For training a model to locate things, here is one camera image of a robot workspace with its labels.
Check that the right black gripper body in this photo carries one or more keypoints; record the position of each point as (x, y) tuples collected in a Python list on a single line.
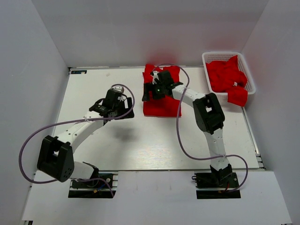
[(159, 93)]

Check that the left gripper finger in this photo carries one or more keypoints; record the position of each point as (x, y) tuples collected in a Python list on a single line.
[(129, 103), (127, 115)]

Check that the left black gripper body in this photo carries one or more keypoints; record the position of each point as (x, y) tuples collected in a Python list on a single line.
[(120, 109)]

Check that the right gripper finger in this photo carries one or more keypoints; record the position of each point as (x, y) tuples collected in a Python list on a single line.
[(146, 97), (148, 87)]

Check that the red t shirt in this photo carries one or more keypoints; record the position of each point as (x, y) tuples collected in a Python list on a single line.
[(167, 106)]

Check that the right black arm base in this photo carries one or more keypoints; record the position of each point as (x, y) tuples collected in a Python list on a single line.
[(217, 184)]

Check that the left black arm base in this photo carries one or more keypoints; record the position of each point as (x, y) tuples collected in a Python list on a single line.
[(96, 189)]

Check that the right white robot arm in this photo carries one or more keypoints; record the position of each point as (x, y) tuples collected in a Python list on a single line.
[(208, 113)]

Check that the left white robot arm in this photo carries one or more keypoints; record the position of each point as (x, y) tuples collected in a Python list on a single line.
[(56, 157)]

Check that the red t shirts in basket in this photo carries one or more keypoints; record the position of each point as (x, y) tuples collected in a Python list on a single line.
[(226, 77)]

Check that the white plastic basket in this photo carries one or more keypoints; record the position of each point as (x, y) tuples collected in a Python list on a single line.
[(208, 57)]

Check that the blue table label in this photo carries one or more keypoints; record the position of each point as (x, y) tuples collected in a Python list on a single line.
[(78, 72)]

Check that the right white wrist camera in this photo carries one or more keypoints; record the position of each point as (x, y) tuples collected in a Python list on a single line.
[(155, 78)]

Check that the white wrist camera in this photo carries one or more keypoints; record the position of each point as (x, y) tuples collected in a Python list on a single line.
[(117, 93), (155, 78)]

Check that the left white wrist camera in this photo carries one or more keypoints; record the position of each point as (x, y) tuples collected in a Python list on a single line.
[(117, 93)]

